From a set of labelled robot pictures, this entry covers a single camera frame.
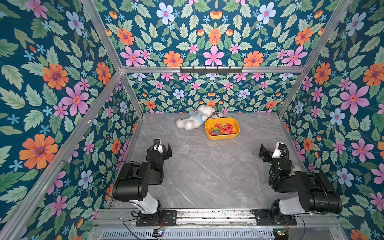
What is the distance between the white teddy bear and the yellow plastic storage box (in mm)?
40

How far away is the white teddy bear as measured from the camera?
1013 mm

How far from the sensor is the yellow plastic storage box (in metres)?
1.06
